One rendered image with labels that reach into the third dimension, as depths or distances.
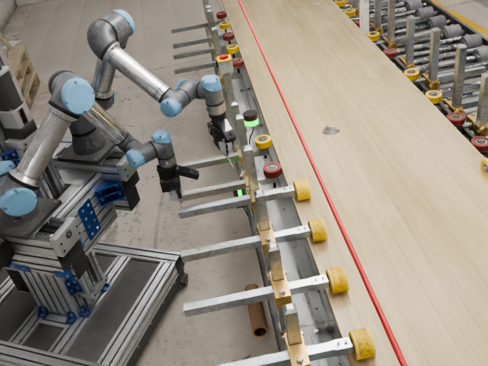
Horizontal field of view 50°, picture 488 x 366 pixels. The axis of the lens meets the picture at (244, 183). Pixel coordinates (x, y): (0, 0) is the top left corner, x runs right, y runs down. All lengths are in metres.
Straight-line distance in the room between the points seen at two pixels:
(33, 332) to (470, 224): 2.11
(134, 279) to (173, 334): 0.36
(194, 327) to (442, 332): 1.58
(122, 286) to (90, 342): 0.36
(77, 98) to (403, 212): 1.24
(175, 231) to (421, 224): 1.94
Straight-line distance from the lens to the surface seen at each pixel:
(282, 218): 2.47
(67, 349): 2.79
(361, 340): 1.54
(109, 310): 2.88
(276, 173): 2.29
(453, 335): 1.67
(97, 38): 2.14
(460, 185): 2.19
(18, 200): 1.98
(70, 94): 1.90
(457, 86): 2.78
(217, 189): 2.32
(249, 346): 2.78
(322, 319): 2.05
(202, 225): 3.51
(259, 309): 2.82
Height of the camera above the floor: 2.20
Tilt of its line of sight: 35 degrees down
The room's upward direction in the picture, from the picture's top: 10 degrees counter-clockwise
